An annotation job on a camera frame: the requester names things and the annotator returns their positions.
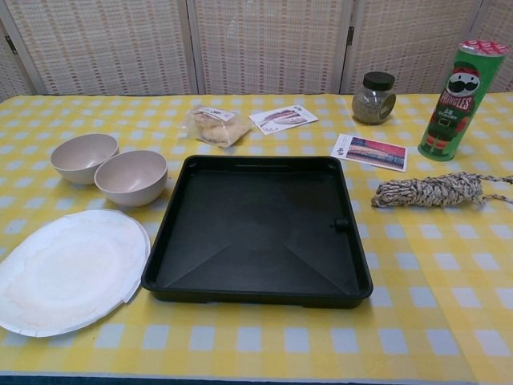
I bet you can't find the white paper plate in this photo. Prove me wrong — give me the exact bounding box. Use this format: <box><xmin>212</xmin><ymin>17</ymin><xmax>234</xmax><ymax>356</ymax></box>
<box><xmin>0</xmin><ymin>208</ymin><xmax>152</xmax><ymax>334</ymax></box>

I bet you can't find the black square plastic tray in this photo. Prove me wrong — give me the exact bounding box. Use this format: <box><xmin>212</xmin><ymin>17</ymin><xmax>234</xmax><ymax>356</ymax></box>
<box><xmin>140</xmin><ymin>155</ymin><xmax>374</xmax><ymax>310</ymax></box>

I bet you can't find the beige bowl with pink stain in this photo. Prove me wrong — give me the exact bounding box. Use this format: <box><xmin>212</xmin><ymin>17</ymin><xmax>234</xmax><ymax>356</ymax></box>
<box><xmin>50</xmin><ymin>133</ymin><xmax>120</xmax><ymax>185</ymax></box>

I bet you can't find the green Pringles can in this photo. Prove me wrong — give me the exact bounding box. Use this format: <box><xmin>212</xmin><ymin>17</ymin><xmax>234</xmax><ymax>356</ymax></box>
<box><xmin>417</xmin><ymin>38</ymin><xmax>508</xmax><ymax>164</ymax></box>

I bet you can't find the black and white rope bundle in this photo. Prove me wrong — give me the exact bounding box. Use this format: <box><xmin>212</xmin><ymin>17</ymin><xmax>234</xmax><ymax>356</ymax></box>
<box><xmin>369</xmin><ymin>171</ymin><xmax>513</xmax><ymax>209</ymax></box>

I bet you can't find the yellow checkered tablecloth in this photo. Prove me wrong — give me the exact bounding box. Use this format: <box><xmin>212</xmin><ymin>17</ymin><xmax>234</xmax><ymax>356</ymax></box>
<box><xmin>0</xmin><ymin>94</ymin><xmax>513</xmax><ymax>380</ymax></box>

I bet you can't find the glass jar with black lid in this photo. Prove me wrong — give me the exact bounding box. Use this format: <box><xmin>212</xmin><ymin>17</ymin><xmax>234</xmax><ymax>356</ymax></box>
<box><xmin>351</xmin><ymin>71</ymin><xmax>397</xmax><ymax>126</ymax></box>

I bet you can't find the plain beige bowl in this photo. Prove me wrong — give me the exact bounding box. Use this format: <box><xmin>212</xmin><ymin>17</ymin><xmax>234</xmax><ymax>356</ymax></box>
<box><xmin>94</xmin><ymin>150</ymin><xmax>168</xmax><ymax>208</ymax></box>

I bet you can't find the beige woven folding screen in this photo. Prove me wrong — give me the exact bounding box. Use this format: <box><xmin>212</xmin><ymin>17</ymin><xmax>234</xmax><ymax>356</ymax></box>
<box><xmin>0</xmin><ymin>0</ymin><xmax>513</xmax><ymax>103</ymax></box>

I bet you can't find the postcard with red blue picture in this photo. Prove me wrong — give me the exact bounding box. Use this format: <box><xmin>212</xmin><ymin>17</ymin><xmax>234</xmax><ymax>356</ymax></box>
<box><xmin>331</xmin><ymin>133</ymin><xmax>408</xmax><ymax>172</ymax></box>

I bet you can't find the white postcard with drawing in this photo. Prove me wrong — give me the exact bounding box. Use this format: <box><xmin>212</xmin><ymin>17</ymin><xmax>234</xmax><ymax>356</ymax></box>
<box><xmin>248</xmin><ymin>104</ymin><xmax>320</xmax><ymax>134</ymax></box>

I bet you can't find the clear bag of cookies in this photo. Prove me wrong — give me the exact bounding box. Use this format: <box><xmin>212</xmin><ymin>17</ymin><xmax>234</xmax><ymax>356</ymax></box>
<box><xmin>178</xmin><ymin>104</ymin><xmax>253</xmax><ymax>148</ymax></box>

